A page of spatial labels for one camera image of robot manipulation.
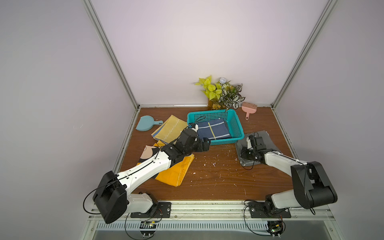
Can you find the light blue dustpan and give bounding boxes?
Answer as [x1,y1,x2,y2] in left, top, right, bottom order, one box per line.
[136,116,164,132]

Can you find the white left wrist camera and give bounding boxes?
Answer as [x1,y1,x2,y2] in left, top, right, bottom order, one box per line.
[188,123,199,133]

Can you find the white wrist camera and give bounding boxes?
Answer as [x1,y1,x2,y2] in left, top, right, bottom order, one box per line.
[188,123,199,133]
[247,136,256,150]

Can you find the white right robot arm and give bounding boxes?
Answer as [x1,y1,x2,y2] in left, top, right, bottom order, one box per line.
[239,134,338,215]

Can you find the pink hand brush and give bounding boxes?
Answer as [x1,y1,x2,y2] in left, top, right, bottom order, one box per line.
[242,102,258,120]

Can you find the orange patterned pillowcase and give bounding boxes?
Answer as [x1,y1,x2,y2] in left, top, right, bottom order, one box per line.
[137,141,195,187]

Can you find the navy striped pillowcase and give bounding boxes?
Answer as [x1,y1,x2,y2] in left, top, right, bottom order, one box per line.
[197,119,231,141]

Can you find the left circuit board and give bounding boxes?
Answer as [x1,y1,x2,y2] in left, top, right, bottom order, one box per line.
[139,221,158,239]

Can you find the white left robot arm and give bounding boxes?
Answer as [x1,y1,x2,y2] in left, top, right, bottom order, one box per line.
[93,129,211,224]

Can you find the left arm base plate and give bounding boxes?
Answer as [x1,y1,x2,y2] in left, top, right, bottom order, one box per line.
[130,202,172,219]

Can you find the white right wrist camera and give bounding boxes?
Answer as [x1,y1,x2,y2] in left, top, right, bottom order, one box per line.
[247,136,256,150]

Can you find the teal plastic perforated basket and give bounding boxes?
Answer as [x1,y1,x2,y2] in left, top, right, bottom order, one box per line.
[187,110,245,146]

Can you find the circuit board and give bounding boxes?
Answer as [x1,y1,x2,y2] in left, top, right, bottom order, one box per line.
[267,221,284,238]
[139,221,158,239]

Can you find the light grey pillowcase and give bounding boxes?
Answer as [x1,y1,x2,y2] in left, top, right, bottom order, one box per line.
[235,131,281,167]

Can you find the olive yellow zigzag pillowcase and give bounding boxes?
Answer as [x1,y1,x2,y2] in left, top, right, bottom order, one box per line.
[152,115,188,144]

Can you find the artificial potted plant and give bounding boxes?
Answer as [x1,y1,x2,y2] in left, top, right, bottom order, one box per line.
[195,76,246,111]

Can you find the right circuit board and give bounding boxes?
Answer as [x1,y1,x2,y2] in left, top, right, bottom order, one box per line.
[267,221,284,238]

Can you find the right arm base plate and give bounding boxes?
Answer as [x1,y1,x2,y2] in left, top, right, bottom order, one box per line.
[246,201,292,219]

